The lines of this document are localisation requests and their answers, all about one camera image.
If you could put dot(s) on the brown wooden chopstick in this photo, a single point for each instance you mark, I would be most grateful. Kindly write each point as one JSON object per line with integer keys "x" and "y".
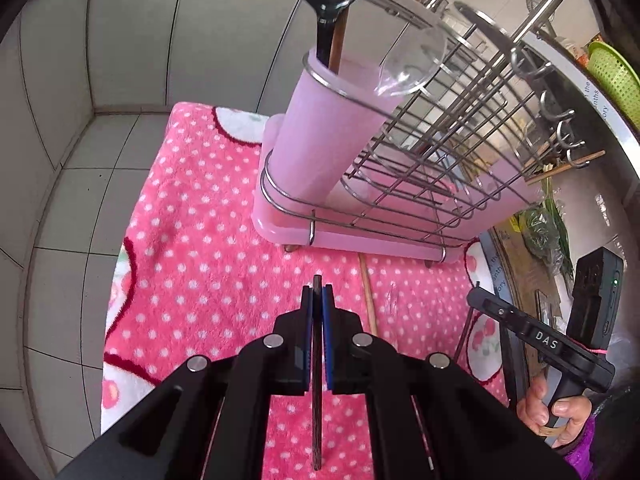
{"x": 368, "y": 295}
{"x": 339, "y": 40}

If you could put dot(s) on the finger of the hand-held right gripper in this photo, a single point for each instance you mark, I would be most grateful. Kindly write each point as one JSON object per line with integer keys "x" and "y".
{"x": 492, "y": 307}

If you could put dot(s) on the person's right hand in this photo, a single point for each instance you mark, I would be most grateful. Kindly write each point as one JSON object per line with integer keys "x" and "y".
{"x": 537, "y": 405}

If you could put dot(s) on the wide pink plastic cup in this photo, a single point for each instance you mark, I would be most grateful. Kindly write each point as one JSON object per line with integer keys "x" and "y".
{"x": 505, "y": 190}

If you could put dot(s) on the stainless steel kettle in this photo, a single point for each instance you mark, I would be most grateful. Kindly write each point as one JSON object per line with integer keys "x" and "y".
{"x": 432, "y": 0}

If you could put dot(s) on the clear plastic spoon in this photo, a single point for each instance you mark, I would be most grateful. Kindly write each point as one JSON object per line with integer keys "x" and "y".
{"x": 412, "y": 62}

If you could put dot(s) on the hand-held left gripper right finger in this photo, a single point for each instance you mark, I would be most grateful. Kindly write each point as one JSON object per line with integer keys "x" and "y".
{"x": 329, "y": 340}

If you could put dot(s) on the pink polka-dot blanket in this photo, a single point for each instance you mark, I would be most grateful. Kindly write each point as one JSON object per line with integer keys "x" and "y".
{"x": 215, "y": 240}

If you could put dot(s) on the green plastic basket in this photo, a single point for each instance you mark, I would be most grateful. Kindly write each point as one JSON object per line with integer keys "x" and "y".
{"x": 617, "y": 85}

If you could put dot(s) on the dark chopstick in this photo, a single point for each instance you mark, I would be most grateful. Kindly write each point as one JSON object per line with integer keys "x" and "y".
{"x": 317, "y": 420}
{"x": 465, "y": 332}

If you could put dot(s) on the metal shelf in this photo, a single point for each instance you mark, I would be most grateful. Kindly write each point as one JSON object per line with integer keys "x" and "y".
{"x": 590, "y": 80}

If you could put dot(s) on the cardboard box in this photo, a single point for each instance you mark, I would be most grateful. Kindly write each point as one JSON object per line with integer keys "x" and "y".
{"x": 530, "y": 285}

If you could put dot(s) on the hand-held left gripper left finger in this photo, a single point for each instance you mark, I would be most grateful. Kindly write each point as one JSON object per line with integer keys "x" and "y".
{"x": 306, "y": 340}

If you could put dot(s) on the green onions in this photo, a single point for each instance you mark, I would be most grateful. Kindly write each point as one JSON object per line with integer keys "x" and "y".
{"x": 557, "y": 225}

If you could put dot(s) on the tall pink plastic cup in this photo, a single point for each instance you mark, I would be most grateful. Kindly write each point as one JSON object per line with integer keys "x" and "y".
{"x": 325, "y": 135}

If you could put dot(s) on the bagged leafy greens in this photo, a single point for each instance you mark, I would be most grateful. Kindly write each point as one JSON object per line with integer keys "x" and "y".
{"x": 537, "y": 232}

